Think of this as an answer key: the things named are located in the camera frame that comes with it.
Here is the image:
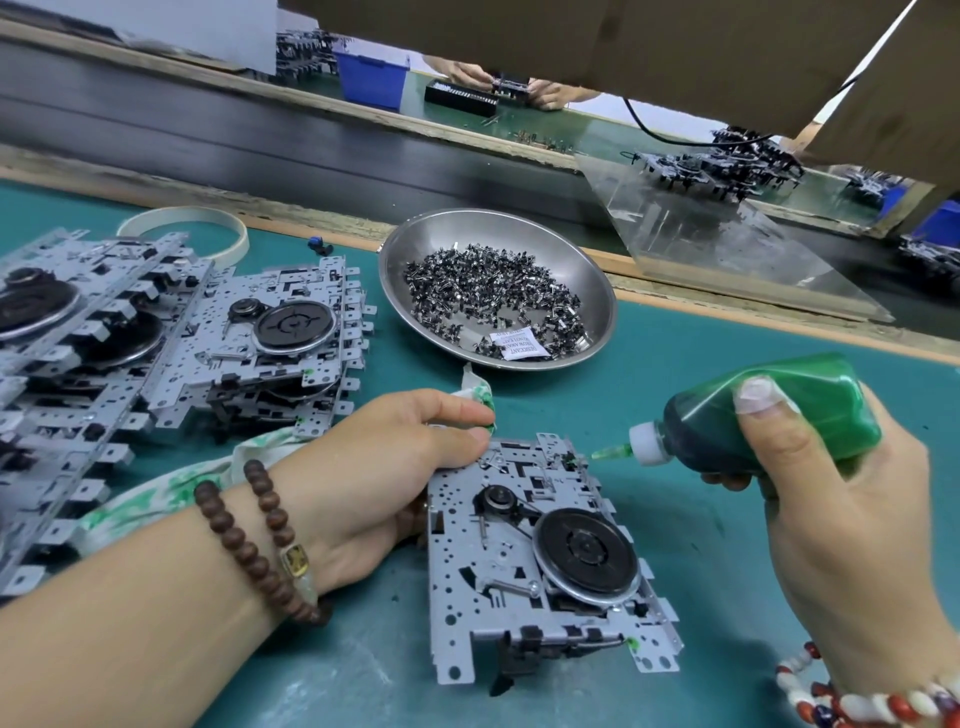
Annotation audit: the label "person's right hand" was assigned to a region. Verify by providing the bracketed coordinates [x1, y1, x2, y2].
[702, 375, 960, 692]

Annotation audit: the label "person's left hand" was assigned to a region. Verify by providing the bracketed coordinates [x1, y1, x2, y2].
[277, 387, 497, 594]

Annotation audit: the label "green glue squeeze bottle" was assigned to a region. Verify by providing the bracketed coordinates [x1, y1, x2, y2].
[585, 352, 884, 479]

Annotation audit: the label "pile of small metal parts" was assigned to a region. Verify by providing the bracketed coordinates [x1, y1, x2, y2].
[402, 244, 590, 359]

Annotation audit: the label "round metal bowl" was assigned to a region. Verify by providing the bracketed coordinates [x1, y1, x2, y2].
[376, 207, 618, 374]

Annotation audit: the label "black conveyor belt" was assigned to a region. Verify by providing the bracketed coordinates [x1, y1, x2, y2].
[0, 30, 960, 339]

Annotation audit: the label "finished mechanisms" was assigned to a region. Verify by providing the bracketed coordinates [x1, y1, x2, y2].
[630, 127, 804, 204]

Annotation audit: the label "person's left forearm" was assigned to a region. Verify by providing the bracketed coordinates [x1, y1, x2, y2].
[0, 502, 302, 728]

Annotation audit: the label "white green-stained cloth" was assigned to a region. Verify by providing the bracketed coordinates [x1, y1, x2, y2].
[75, 367, 497, 557]

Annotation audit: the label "clear plastic sheet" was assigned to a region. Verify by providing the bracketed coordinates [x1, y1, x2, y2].
[574, 150, 894, 324]

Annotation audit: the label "blue plastic bin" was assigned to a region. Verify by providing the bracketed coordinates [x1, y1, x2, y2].
[885, 183, 960, 249]
[333, 42, 410, 110]

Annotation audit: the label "black flat box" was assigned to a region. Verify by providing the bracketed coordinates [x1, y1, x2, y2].
[424, 79, 500, 119]

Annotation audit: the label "white paper sign red text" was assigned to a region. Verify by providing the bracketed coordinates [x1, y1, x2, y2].
[0, 0, 279, 77]

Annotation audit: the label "brown cardboard panel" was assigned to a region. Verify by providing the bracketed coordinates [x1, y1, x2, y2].
[277, 0, 960, 197]

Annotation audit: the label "red white bead bracelet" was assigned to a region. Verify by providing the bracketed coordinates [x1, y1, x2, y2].
[772, 642, 960, 728]

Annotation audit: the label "brown bead bracelet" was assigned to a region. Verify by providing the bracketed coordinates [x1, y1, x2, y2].
[192, 457, 335, 627]

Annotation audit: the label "white tape ring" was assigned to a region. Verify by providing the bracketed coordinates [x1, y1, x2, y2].
[117, 205, 251, 272]

